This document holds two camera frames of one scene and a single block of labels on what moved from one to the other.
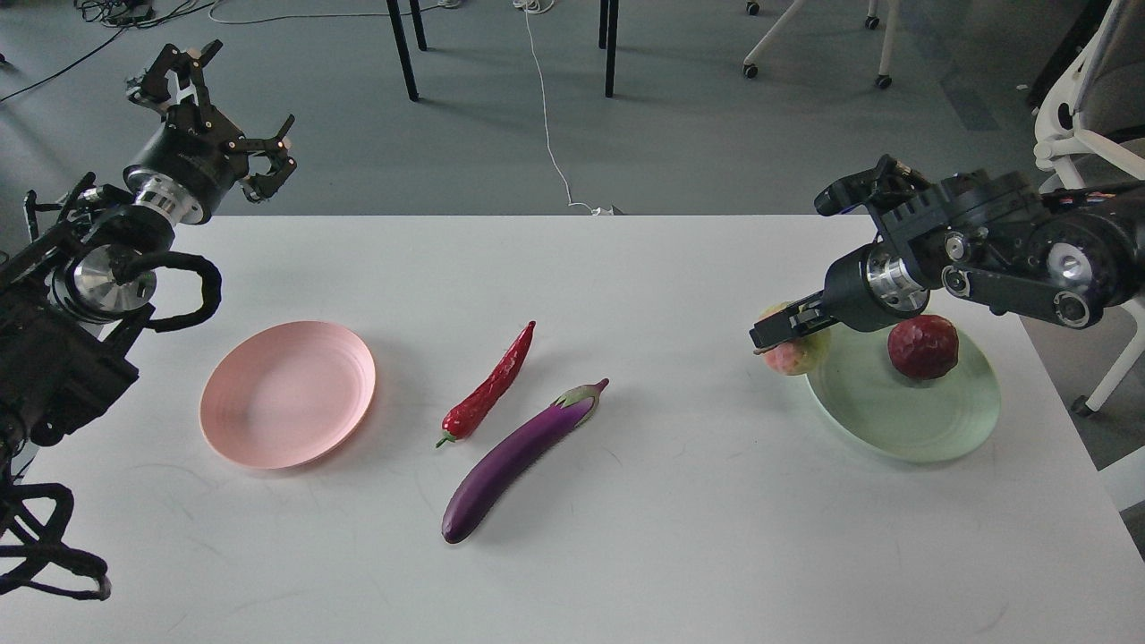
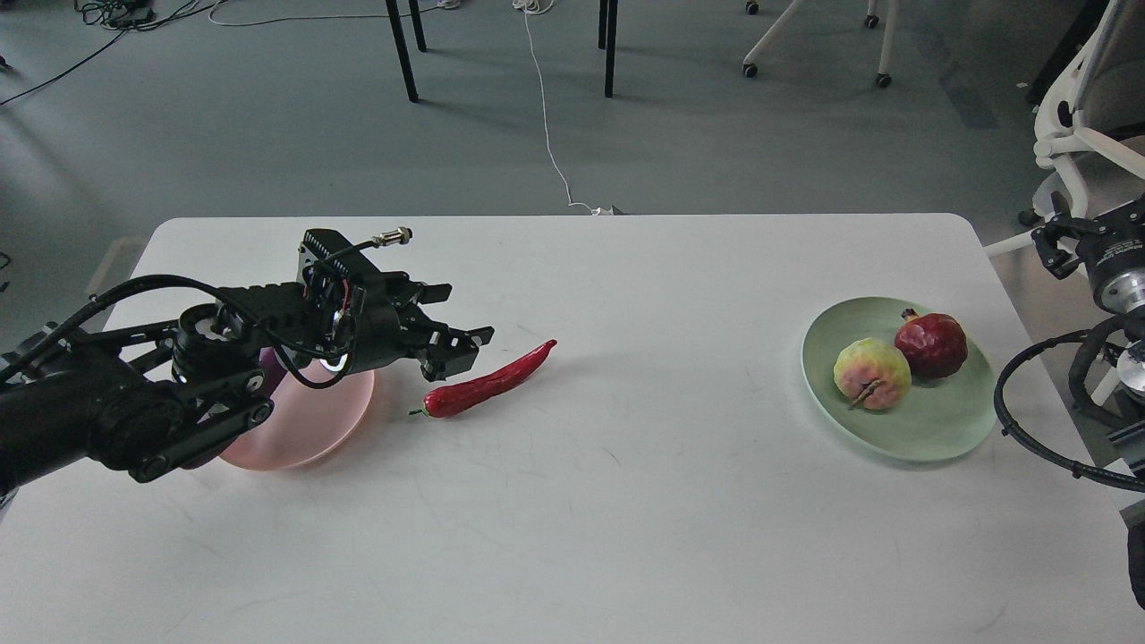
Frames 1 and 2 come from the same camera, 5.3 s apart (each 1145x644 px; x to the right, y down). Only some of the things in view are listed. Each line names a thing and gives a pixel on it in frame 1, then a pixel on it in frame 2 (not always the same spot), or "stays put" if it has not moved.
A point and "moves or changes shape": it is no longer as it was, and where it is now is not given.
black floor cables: [122, 14] stays put
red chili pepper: [466, 414] moves or changes shape
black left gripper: [198, 156] to [355, 319]
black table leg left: [402, 46] stays put
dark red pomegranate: [924, 347] stays put
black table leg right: [607, 40] stays put
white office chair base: [884, 80] stays put
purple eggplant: [560, 419] to [271, 373]
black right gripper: [864, 289] to [1113, 249]
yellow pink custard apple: [798, 357] to [872, 374]
